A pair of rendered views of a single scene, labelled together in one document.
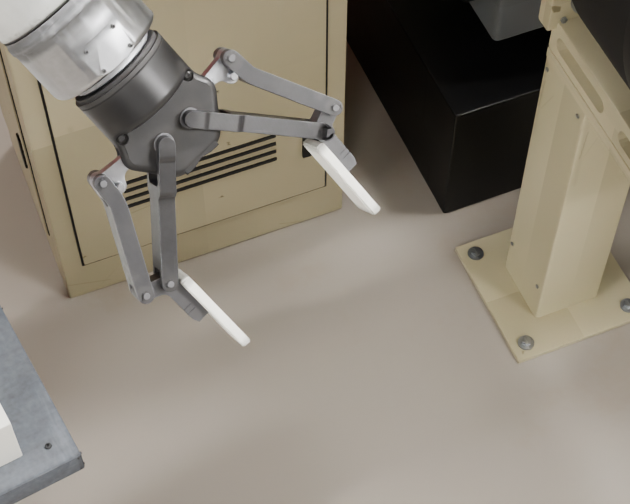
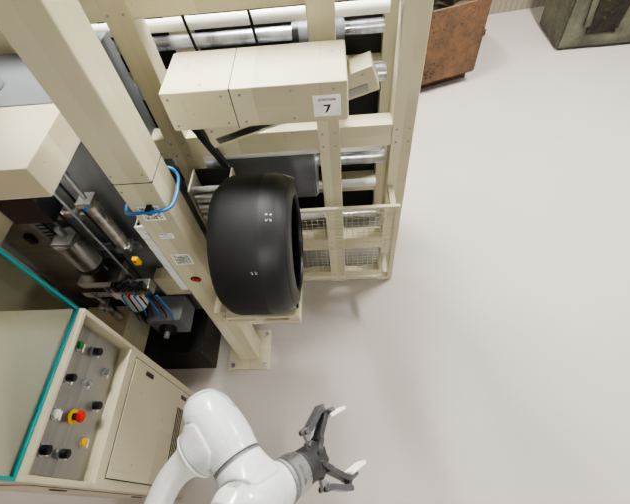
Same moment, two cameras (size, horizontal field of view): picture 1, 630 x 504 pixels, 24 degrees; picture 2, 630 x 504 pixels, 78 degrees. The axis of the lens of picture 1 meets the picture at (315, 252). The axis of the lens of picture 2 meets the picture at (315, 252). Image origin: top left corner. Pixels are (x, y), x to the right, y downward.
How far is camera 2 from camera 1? 58 cm
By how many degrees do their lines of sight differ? 33
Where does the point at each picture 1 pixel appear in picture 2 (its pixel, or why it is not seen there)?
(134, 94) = (316, 468)
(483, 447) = (287, 389)
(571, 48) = (234, 318)
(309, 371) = not seen: hidden behind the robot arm
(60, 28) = (300, 485)
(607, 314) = (266, 340)
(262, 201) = not seen: hidden behind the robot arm
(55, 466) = not seen: outside the picture
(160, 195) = (333, 471)
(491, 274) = (240, 363)
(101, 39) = (304, 472)
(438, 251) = (226, 374)
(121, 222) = (336, 487)
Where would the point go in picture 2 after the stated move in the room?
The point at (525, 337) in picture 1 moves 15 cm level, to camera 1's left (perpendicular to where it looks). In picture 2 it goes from (263, 363) to (252, 385)
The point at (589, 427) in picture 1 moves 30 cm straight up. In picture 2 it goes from (293, 359) to (287, 342)
